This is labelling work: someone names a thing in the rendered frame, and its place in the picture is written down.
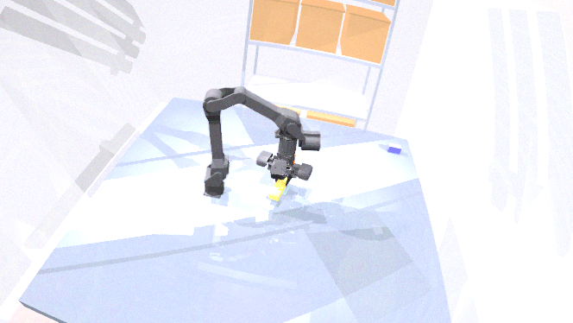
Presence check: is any yellow bar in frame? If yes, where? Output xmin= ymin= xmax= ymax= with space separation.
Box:
xmin=269 ymin=178 xmax=287 ymax=201

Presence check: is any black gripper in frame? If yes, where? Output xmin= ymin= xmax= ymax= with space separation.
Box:
xmin=256 ymin=149 xmax=313 ymax=186

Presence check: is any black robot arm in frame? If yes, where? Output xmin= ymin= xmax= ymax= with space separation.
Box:
xmin=203 ymin=86 xmax=321 ymax=199

